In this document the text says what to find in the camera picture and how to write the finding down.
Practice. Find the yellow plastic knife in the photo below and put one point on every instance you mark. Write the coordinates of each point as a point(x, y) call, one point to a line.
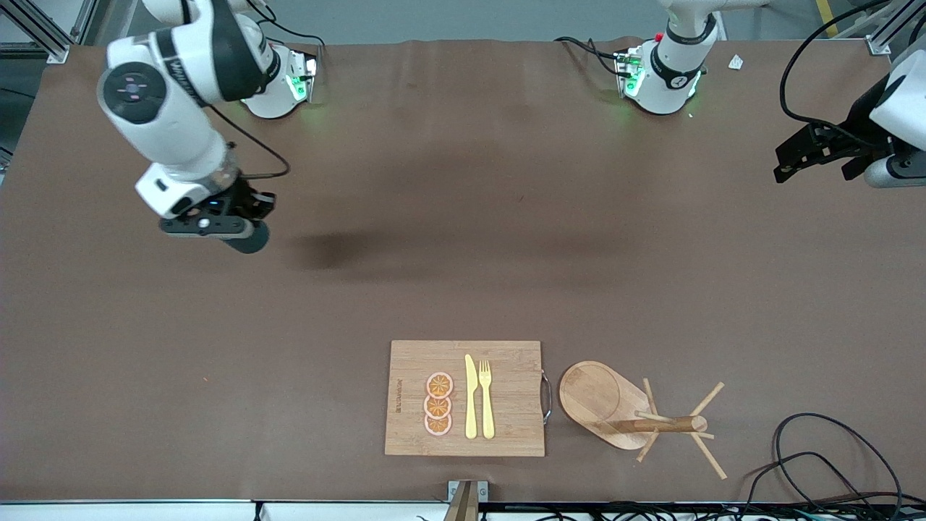
point(471, 405)

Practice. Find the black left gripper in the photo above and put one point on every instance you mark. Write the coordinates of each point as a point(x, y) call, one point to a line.
point(862, 118)

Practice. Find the yellow plastic fork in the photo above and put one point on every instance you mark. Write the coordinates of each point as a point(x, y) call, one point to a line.
point(487, 412)

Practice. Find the dark green ribbed cup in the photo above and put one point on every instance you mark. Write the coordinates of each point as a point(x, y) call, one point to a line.
point(249, 244)

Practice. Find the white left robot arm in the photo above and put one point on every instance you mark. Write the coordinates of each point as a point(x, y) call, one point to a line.
point(673, 79)

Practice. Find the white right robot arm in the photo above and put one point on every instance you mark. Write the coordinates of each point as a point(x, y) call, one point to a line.
point(166, 123)

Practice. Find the small white paper scrap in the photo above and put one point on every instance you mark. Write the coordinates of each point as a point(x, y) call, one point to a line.
point(736, 62)

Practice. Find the aluminium frame profile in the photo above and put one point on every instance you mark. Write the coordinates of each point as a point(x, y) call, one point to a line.
point(879, 43)
point(43, 40)

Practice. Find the metal table edge bracket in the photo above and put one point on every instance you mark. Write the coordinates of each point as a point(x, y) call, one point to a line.
point(466, 499)

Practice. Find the wooden mug tree stand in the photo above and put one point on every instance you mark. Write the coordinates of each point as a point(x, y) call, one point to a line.
point(586, 394)

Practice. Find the orange slice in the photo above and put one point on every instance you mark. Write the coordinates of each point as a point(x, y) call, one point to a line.
point(439, 385)

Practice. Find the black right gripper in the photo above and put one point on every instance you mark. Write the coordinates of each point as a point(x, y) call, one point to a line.
point(247, 199)

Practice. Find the bamboo cutting board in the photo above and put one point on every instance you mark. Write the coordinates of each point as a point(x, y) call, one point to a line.
point(514, 405)

